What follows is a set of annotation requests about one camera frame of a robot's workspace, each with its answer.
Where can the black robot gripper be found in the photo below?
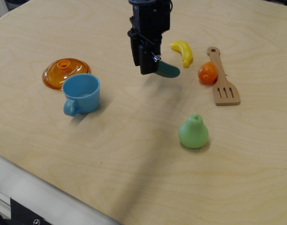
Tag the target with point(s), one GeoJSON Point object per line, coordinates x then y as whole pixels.
{"type": "Point", "coordinates": [150, 19]}

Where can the dark green toy cucumber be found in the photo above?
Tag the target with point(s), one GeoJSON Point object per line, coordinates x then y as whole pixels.
{"type": "Point", "coordinates": [168, 71]}

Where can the blue plastic cup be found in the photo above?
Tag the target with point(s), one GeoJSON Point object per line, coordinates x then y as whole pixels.
{"type": "Point", "coordinates": [82, 92]}

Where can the yellow toy banana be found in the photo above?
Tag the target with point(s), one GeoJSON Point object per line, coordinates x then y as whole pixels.
{"type": "Point", "coordinates": [184, 49]}

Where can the orange toy fruit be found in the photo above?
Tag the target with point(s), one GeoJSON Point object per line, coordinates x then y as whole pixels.
{"type": "Point", "coordinates": [207, 73]}

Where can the orange transparent pot lid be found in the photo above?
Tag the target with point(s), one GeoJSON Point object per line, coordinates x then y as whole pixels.
{"type": "Point", "coordinates": [59, 71]}

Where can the wooden slotted spatula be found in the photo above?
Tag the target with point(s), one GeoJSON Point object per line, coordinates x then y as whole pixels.
{"type": "Point", "coordinates": [224, 93]}

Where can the green toy pear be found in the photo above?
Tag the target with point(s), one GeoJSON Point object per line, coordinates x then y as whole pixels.
{"type": "Point", "coordinates": [193, 133]}

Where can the black metal corner bracket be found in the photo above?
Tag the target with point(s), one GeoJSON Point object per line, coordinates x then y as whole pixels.
{"type": "Point", "coordinates": [24, 215]}

